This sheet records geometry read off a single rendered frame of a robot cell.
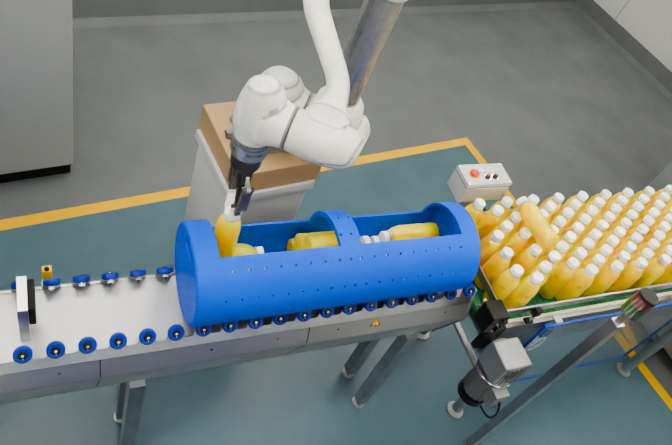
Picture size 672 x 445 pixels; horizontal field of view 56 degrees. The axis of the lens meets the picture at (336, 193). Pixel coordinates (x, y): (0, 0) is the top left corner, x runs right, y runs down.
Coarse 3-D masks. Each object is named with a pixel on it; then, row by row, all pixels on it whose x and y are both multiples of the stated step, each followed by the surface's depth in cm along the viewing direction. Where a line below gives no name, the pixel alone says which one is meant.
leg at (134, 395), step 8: (128, 384) 195; (136, 384) 194; (144, 384) 195; (128, 392) 196; (136, 392) 196; (128, 400) 199; (136, 400) 201; (128, 408) 203; (136, 408) 205; (128, 416) 208; (136, 416) 210; (128, 424) 214; (136, 424) 216; (120, 432) 228; (128, 432) 219; (136, 432) 221; (120, 440) 230; (128, 440) 225
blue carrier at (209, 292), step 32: (192, 224) 166; (256, 224) 187; (288, 224) 192; (320, 224) 197; (352, 224) 180; (384, 224) 208; (448, 224) 207; (192, 256) 159; (256, 256) 164; (288, 256) 168; (320, 256) 172; (352, 256) 175; (384, 256) 180; (416, 256) 184; (448, 256) 189; (192, 288) 162; (224, 288) 160; (256, 288) 164; (288, 288) 168; (320, 288) 173; (352, 288) 178; (384, 288) 183; (416, 288) 189; (448, 288) 197; (192, 320) 164; (224, 320) 168
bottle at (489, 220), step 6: (486, 216) 226; (492, 216) 225; (498, 216) 225; (480, 222) 229; (486, 222) 226; (492, 222) 226; (498, 222) 226; (480, 228) 229; (486, 228) 228; (492, 228) 227; (480, 234) 231; (486, 234) 230; (480, 240) 232
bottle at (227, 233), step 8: (224, 216) 165; (216, 224) 168; (224, 224) 166; (232, 224) 166; (240, 224) 168; (216, 232) 168; (224, 232) 166; (232, 232) 167; (224, 240) 169; (232, 240) 169; (224, 248) 171; (232, 248) 173; (224, 256) 174
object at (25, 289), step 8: (16, 280) 156; (24, 280) 157; (32, 280) 158; (16, 288) 155; (24, 288) 155; (32, 288) 157; (16, 296) 154; (24, 296) 154; (32, 296) 155; (24, 304) 153; (32, 304) 154; (24, 312) 152; (32, 312) 154; (24, 320) 155; (32, 320) 157; (24, 328) 157; (24, 336) 160
